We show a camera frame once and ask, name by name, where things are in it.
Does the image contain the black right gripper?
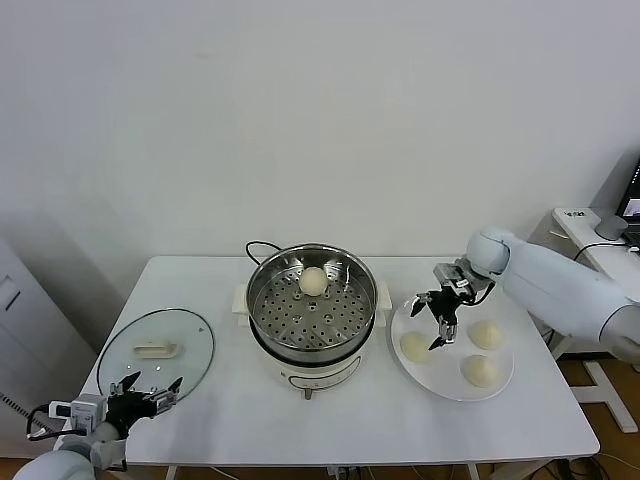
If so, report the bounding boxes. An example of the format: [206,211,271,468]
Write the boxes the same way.
[410,284,465,351]

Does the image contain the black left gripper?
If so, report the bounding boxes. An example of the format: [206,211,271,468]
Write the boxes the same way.
[105,370,184,433]

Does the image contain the round white steamed baozi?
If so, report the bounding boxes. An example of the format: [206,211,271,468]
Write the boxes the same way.
[467,320,505,350]
[298,266,330,297]
[400,331,434,362]
[459,354,500,389]

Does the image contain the perforated steel steamer basket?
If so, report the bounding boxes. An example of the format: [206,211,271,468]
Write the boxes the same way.
[233,243,394,365]

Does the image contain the large white round plate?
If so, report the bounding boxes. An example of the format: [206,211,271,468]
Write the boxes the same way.
[390,292,516,402]

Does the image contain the round glass pot lid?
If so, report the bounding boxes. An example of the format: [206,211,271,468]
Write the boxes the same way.
[97,308,216,406]

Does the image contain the white electric cooker base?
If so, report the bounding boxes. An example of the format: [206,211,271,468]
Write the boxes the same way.
[237,312,389,402]

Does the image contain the white side desk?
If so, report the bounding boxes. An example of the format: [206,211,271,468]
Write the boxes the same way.
[507,206,640,434]

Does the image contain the grey round laptop stand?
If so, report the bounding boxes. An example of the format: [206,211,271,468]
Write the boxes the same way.
[594,214,629,242]

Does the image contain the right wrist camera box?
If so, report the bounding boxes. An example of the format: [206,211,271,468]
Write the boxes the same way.
[432,262,475,301]

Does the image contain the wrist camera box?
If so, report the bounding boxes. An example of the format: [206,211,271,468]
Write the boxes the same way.
[49,393,109,430]
[432,262,475,301]

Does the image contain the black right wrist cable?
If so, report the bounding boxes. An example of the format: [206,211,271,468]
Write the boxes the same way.
[467,279,497,307]

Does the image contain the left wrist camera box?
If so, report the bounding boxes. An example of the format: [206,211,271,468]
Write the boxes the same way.
[49,393,109,430]

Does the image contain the black cooker power cord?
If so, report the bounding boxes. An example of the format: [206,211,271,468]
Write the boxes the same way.
[244,241,284,269]

